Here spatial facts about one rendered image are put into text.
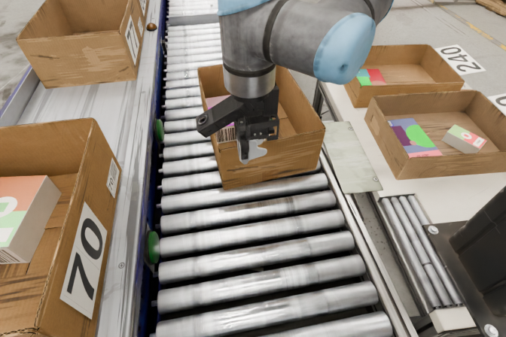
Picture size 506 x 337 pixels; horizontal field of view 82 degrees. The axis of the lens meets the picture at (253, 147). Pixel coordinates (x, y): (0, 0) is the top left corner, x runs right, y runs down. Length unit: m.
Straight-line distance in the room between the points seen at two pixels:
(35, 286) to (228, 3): 0.59
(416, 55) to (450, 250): 0.88
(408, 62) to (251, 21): 1.15
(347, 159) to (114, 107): 0.74
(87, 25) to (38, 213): 0.92
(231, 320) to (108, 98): 0.74
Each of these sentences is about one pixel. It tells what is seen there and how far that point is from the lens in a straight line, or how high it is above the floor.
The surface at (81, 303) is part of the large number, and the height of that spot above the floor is 0.95.
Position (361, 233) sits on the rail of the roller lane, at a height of 0.74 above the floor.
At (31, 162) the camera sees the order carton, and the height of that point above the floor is 0.94.
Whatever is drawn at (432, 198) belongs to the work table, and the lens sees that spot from 0.98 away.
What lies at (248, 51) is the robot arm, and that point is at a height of 1.24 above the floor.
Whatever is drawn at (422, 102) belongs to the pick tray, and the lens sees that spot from 1.20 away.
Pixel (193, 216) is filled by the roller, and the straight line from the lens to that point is 0.83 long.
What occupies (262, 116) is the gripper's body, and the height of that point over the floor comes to 1.08.
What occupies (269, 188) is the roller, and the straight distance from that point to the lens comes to 0.86.
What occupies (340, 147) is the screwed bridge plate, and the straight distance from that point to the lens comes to 1.00.
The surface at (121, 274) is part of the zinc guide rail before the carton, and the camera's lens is 0.64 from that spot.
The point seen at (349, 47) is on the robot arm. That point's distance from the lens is 0.38.
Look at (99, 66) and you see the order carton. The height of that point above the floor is 0.94.
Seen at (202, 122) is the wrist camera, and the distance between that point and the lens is 0.58.
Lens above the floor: 1.45
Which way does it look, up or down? 47 degrees down
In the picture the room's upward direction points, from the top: straight up
